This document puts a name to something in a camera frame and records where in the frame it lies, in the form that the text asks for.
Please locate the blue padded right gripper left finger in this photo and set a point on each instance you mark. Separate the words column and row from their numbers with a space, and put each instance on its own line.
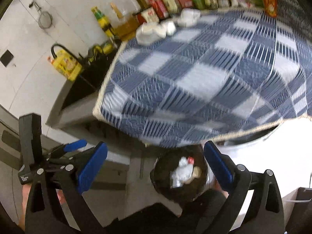
column 90, row 170

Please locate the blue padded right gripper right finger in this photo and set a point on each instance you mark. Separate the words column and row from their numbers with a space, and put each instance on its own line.
column 222, row 166

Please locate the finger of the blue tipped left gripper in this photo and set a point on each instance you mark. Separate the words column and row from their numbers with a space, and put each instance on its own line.
column 75, row 145

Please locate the red white wrapper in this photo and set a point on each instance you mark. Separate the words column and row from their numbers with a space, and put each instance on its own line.
column 191, row 160

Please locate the white paper bowl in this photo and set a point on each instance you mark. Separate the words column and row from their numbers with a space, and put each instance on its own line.
column 149, row 33

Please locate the black trash bin with bag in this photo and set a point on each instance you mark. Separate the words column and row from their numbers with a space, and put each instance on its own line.
column 168, row 162

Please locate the black kitchen sink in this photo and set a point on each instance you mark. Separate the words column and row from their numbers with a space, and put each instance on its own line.
column 77, row 99

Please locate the person's left hand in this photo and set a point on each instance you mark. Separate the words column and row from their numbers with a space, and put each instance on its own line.
column 25, row 194

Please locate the washing machine door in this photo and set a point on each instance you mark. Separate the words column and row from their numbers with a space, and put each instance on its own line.
column 247, row 138

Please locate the yellow detergent bottle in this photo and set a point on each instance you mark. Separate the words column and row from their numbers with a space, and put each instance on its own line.
column 66, row 65

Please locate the black sink faucet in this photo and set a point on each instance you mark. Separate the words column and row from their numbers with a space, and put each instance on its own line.
column 58, row 48

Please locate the blue patterned tablecloth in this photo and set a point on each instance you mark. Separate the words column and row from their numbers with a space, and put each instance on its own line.
column 234, row 73

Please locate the green yellow sauce bottle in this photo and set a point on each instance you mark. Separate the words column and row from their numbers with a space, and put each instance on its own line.
column 103, row 22

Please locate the metal strainer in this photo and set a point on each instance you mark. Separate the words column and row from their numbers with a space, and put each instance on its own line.
column 45, row 19

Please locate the large cooking oil jug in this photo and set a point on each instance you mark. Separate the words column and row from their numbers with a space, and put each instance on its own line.
column 124, row 20

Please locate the dark soy sauce bottle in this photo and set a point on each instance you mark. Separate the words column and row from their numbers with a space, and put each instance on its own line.
column 147, row 13

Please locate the red label vinegar bottle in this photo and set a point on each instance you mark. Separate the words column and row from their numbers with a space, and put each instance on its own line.
column 160, row 9

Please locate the patterned blue curtain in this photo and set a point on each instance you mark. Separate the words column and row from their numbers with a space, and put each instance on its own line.
column 298, row 14

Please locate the orange paper drink cup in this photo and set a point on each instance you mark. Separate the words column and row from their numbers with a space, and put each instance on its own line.
column 270, row 8

